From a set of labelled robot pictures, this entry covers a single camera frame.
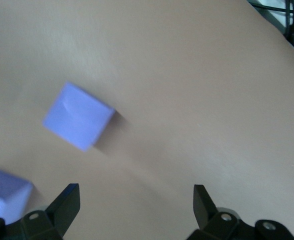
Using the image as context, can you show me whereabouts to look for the purple foam cube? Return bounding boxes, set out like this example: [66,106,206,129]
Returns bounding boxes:
[0,168,35,225]
[41,80,117,153]

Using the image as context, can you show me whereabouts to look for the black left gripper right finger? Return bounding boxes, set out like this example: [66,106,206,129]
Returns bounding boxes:
[186,184,294,240]

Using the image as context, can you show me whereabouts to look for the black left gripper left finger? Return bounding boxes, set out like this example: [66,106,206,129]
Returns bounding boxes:
[0,183,81,240]

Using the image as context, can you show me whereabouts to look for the black cable bundle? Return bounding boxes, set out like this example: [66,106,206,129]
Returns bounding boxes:
[249,0,294,55]

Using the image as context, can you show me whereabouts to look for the brown table mat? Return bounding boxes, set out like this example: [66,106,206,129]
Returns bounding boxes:
[0,0,294,240]

